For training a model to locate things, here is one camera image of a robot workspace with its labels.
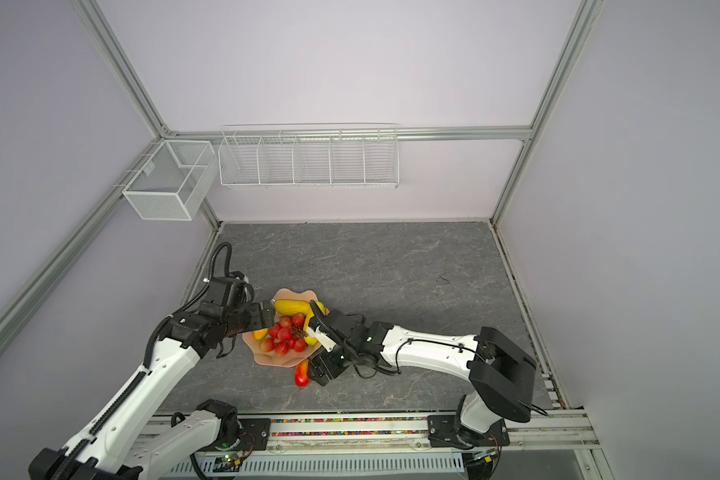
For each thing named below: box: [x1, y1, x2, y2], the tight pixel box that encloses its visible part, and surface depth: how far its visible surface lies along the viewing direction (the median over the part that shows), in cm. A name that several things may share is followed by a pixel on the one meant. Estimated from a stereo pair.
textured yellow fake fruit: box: [273, 299, 312, 316], surface depth 91 cm
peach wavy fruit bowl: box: [242, 289, 321, 368], surface depth 85 cm
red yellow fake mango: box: [295, 359, 310, 388], surface depth 82 cm
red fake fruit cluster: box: [260, 313, 308, 357], surface depth 86 cm
